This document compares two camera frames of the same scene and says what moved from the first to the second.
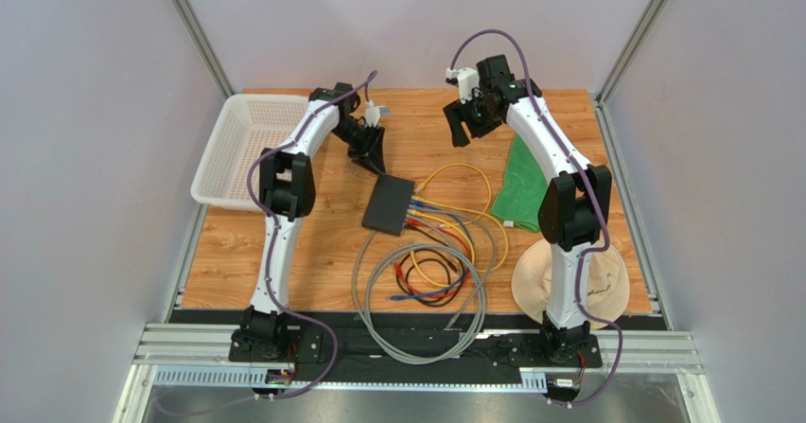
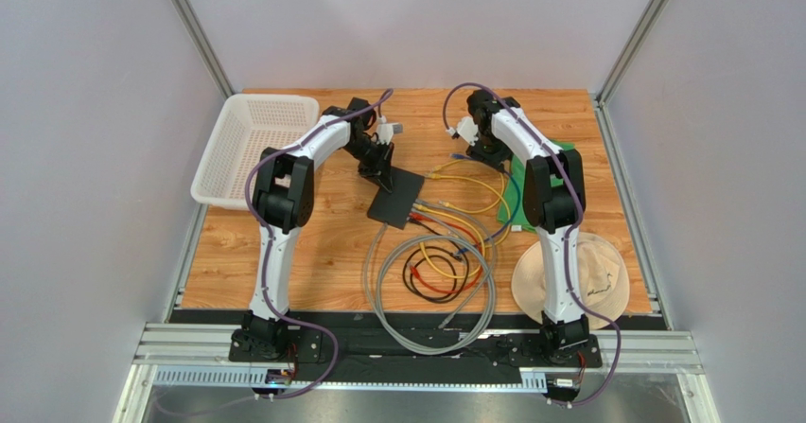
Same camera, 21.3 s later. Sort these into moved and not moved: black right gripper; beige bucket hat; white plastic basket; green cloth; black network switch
Moved: black right gripper; black network switch
Not moved: white plastic basket; beige bucket hat; green cloth
